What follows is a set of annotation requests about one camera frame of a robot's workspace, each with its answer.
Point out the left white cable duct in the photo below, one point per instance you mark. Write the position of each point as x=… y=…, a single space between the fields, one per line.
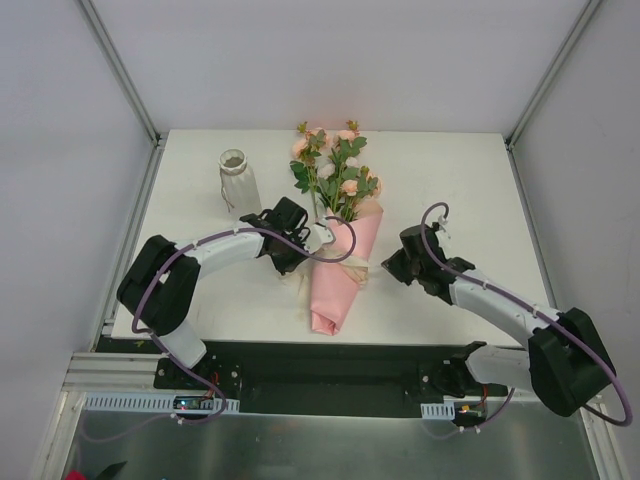
x=159 y=403

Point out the white cable duct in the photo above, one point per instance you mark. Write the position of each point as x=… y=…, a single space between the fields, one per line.
x=159 y=403
x=444 y=411

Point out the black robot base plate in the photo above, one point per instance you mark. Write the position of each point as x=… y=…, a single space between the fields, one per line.
x=378 y=381

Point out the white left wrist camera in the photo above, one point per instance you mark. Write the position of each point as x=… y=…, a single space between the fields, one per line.
x=319 y=236

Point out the aluminium front rail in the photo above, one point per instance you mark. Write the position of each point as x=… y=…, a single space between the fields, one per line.
x=92 y=371

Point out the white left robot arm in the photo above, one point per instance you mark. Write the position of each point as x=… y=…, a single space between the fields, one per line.
x=159 y=286

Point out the right white cable duct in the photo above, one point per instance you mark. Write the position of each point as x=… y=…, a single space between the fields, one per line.
x=444 y=411

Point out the cream printed ribbon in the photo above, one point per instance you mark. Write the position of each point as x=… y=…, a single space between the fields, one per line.
x=356 y=268

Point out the right aluminium frame post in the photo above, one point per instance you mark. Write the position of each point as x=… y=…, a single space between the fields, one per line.
x=553 y=70

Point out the left aluminium frame post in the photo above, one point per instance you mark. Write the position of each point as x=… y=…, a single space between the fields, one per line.
x=108 y=49

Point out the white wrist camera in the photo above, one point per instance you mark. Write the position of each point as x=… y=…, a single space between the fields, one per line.
x=441 y=223
x=319 y=236

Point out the white ribbed ceramic vase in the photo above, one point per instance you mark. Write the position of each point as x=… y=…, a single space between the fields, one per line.
x=238 y=184

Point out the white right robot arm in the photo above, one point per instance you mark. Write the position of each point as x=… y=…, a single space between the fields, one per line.
x=560 y=356

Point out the pink wrapping paper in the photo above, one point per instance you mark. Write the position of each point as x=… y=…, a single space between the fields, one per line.
x=332 y=292

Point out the peach artificial flower bunch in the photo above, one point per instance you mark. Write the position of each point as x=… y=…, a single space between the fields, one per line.
x=328 y=167

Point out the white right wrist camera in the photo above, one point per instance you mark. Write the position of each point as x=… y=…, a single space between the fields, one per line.
x=441 y=223

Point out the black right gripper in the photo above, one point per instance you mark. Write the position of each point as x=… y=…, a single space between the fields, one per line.
x=400 y=263

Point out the aluminium frame post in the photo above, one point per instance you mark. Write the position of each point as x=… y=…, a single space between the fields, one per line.
x=108 y=49
x=553 y=70

